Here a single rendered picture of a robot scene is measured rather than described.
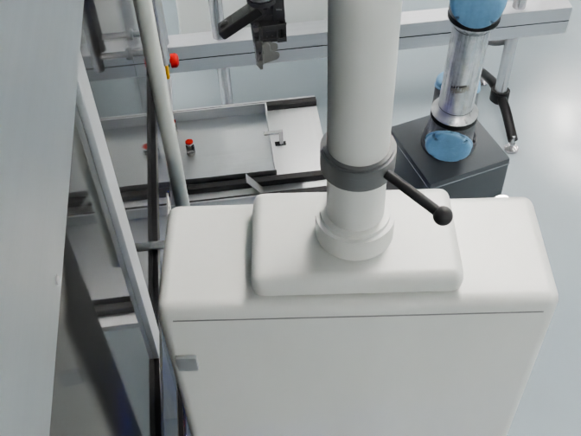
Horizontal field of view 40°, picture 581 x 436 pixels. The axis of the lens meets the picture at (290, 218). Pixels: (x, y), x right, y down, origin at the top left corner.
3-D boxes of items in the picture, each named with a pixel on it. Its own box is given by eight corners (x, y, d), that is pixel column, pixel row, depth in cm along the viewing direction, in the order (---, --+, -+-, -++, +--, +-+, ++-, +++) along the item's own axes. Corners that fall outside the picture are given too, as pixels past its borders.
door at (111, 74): (150, 330, 137) (67, 48, 92) (148, 143, 167) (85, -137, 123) (154, 330, 137) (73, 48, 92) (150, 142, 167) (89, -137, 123)
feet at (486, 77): (503, 155, 332) (509, 130, 321) (470, 79, 364) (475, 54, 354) (522, 153, 332) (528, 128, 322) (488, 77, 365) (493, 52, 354)
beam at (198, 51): (157, 74, 305) (152, 49, 296) (157, 61, 310) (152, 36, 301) (565, 33, 314) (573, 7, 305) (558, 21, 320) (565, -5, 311)
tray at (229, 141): (143, 194, 203) (141, 184, 200) (143, 125, 220) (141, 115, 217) (277, 179, 205) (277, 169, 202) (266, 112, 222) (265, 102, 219)
